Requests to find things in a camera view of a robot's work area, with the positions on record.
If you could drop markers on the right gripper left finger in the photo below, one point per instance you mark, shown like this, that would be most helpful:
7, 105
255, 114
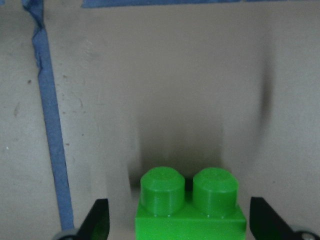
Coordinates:
96, 225

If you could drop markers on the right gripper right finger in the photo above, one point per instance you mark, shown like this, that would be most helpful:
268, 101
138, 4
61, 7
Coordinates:
265, 223

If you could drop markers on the green toy block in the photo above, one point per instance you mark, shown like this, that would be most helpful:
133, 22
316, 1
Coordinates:
205, 207

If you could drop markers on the brown paper table cover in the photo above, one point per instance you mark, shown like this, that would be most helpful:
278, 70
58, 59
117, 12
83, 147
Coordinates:
188, 86

